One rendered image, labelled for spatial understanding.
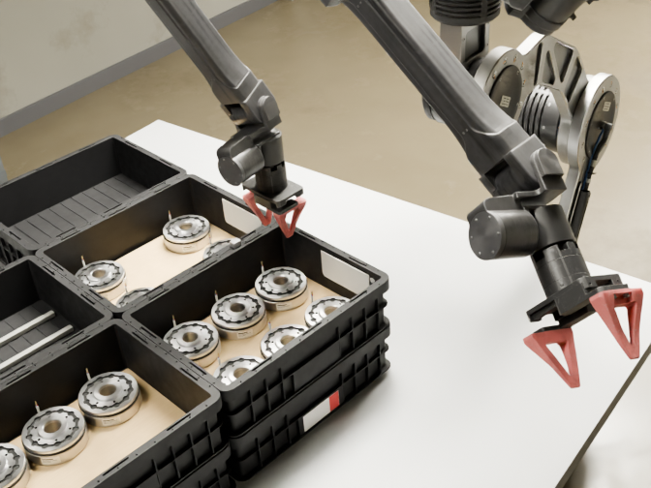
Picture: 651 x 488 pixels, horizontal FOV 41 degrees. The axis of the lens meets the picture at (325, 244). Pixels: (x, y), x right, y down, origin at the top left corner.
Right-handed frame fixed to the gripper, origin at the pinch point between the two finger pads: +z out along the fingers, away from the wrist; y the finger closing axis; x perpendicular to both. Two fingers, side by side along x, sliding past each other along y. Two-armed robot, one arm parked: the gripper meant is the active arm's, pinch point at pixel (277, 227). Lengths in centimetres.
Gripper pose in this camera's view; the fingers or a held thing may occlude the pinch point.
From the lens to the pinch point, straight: 165.5
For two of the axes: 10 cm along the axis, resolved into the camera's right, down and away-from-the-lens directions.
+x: 7.1, -4.5, 5.4
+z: 0.8, 8.1, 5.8
